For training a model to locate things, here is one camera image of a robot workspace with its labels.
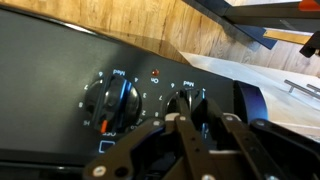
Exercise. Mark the light wood base cabinet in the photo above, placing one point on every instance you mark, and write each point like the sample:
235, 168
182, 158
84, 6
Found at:
286, 110

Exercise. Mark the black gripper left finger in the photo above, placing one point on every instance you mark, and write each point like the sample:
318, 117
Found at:
160, 153

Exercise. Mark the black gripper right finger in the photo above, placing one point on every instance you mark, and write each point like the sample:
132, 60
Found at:
260, 153

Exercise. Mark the black stove knob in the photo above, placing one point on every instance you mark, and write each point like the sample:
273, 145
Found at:
170, 105
113, 100

